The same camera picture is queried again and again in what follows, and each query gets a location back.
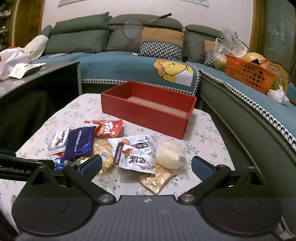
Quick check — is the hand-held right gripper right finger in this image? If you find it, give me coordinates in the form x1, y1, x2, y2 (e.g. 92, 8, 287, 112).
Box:
178, 156, 278, 205

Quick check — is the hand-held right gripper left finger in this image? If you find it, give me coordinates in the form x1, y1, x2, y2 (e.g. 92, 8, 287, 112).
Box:
17, 154, 116, 205

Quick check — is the clear fried twist snack packet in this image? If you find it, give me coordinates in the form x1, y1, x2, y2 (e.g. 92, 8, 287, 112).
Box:
92, 138, 115, 174

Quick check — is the dark blue wafer biscuit packet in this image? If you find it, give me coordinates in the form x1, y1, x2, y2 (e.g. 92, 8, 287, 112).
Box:
63, 126, 96, 161

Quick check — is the round white cake clear wrapper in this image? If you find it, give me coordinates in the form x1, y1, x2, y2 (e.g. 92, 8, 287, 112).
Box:
154, 136, 190, 180

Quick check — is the red gummy candy packet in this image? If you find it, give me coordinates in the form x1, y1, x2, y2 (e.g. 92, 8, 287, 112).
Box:
92, 119, 123, 139

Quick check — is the white packet red chili print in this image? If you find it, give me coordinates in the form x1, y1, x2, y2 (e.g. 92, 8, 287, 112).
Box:
113, 142, 158, 175

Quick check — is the white green snack packet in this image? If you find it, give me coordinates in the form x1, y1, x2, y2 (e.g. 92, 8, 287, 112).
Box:
47, 130, 70, 156

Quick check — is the gold brown snack packet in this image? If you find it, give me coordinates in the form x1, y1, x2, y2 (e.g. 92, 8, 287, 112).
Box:
138, 166, 177, 195

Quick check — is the large white spicy strip packet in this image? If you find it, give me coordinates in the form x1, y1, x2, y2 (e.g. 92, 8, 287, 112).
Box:
107, 135, 159, 154

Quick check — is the red cardboard box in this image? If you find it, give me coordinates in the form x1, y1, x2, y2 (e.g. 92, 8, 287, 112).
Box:
100, 81, 197, 140

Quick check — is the floral tablecloth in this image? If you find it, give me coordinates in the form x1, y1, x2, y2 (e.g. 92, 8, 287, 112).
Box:
0, 93, 236, 234

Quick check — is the green sofa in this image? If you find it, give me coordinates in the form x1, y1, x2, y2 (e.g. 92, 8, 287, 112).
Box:
42, 11, 296, 167

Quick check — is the teal houndstooth-trim sofa cover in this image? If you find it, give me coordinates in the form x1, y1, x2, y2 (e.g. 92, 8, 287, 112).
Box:
187, 61, 296, 152

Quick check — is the teal lion sofa cover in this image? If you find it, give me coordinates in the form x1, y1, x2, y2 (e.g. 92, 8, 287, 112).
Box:
31, 51, 201, 96

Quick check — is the grey side table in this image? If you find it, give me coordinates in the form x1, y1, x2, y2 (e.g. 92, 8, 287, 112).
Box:
0, 61, 83, 151

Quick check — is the orange perforated plastic basket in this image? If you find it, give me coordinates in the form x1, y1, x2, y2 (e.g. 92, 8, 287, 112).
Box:
225, 54, 279, 94

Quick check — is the crumpled white tissue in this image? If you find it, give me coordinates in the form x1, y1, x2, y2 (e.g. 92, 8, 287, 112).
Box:
267, 85, 289, 103

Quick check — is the white plastic bag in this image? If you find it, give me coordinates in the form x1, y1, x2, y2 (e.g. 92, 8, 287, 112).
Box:
0, 46, 33, 81

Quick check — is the clear plastic bag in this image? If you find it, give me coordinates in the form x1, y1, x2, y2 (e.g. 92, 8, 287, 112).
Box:
213, 27, 249, 70

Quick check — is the yellow mesh basket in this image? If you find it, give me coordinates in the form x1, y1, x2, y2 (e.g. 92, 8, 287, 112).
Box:
268, 62, 289, 92

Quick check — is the tan houndstooth pillow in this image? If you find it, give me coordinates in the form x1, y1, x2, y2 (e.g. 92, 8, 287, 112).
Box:
139, 27, 185, 62
203, 40, 218, 67

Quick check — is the yellow pomelo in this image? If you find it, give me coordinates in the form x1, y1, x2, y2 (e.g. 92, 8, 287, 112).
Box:
242, 52, 271, 70

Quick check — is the cream white cloth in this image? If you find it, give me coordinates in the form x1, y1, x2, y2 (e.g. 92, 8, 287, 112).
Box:
24, 35, 49, 61

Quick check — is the badminton racket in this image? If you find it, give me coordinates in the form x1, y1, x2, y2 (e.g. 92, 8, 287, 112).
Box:
122, 13, 173, 40

